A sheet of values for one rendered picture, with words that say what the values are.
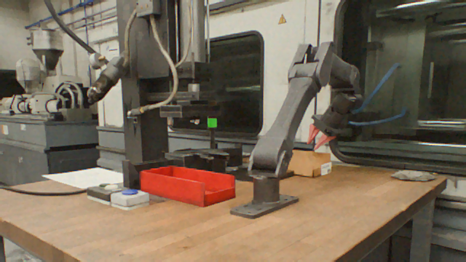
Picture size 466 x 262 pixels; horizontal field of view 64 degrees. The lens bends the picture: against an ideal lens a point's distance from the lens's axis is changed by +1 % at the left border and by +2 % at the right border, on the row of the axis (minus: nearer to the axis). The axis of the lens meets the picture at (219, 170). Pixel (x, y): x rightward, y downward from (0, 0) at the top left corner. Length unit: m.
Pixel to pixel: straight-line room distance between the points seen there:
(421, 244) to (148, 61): 1.10
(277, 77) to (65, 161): 2.96
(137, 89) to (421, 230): 1.07
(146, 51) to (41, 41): 4.62
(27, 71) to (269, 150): 4.89
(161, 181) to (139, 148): 0.41
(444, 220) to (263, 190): 0.81
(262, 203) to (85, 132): 3.62
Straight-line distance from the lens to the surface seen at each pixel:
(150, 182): 1.02
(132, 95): 1.38
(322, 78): 1.00
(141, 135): 1.36
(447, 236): 1.49
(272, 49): 1.81
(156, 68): 1.28
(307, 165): 1.25
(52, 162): 4.23
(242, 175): 1.18
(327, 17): 1.62
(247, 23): 1.93
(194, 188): 0.89
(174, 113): 1.15
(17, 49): 10.68
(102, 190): 0.98
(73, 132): 4.29
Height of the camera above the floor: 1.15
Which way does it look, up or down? 10 degrees down
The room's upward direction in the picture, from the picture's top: 1 degrees counter-clockwise
